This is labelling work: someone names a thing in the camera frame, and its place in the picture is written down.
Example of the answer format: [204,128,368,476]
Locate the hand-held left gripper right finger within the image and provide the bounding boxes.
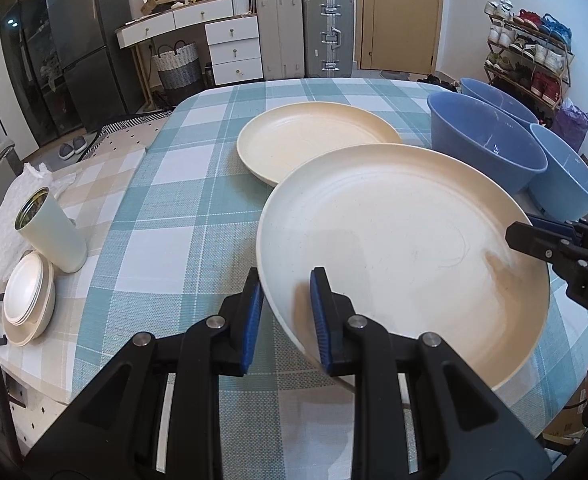
[310,266,555,480]

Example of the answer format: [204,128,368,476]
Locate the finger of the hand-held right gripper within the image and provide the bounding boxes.
[526,214,585,242]
[505,221,583,267]

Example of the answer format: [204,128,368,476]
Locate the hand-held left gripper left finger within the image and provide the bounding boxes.
[21,266,265,480]

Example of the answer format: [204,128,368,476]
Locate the blue bowl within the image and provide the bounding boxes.
[427,91,549,196]
[528,123,588,222]
[460,77,540,128]

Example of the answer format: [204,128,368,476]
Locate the large cream plate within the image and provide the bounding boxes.
[236,104,403,187]
[255,144,551,392]

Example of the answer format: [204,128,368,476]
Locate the purple rolled mat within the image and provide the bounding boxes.
[554,97,588,153]

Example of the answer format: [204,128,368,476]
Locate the checked tablecloth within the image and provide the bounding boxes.
[0,77,588,461]

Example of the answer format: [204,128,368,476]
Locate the metal shoe rack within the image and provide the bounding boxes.
[484,0,574,111]

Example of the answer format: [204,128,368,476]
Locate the rows of assorted shoes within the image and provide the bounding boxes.
[485,0,573,106]

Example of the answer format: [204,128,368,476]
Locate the white tumbler cup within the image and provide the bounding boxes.
[14,186,88,274]

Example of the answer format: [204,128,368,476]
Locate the stack of small cream dishes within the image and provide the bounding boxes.
[2,260,56,347]

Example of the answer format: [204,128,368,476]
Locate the small white plate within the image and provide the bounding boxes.
[4,250,44,326]

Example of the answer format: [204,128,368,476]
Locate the patterned floor rug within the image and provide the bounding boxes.
[81,107,177,161]

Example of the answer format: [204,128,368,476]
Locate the wooden door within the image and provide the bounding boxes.
[355,0,445,76]

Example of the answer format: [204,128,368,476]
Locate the woven laundry basket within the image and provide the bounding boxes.
[154,40,205,106]

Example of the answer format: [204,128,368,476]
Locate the white crumpled cloth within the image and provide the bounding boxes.
[0,162,77,286]

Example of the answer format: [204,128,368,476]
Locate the white dressing table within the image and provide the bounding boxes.
[115,0,265,111]

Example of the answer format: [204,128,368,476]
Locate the silver suitcase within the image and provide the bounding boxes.
[301,0,355,79]

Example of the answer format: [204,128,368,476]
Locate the beige suitcase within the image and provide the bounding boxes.
[255,0,306,81]

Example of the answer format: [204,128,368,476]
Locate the grey refrigerator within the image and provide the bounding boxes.
[46,0,147,131]

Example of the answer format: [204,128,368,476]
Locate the dark glass cabinet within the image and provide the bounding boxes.
[0,0,82,148]

